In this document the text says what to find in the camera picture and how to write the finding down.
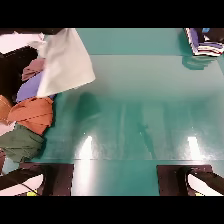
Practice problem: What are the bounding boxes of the mauve garment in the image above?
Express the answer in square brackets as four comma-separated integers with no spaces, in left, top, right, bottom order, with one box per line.
[21,58,46,82]

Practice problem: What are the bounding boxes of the brown striped garment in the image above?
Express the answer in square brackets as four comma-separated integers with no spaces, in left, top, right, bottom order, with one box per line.
[0,94,14,126]

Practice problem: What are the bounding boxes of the orange garment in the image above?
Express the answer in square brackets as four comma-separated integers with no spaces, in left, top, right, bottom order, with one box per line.
[7,96,55,136]

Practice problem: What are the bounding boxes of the black folded garment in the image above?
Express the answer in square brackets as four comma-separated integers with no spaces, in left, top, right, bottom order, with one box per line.
[199,28,224,44]

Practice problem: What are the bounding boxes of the white garment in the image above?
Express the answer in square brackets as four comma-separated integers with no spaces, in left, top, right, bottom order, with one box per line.
[29,28,97,99]

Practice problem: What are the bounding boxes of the purple garment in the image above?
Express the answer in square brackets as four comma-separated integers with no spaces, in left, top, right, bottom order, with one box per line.
[15,70,56,104]

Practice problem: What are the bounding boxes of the dark green garment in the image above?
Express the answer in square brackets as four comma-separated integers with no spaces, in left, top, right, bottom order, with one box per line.
[0,122,45,164]

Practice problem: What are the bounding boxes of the striped folded garment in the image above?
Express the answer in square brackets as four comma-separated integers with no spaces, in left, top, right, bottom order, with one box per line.
[184,28,224,57]

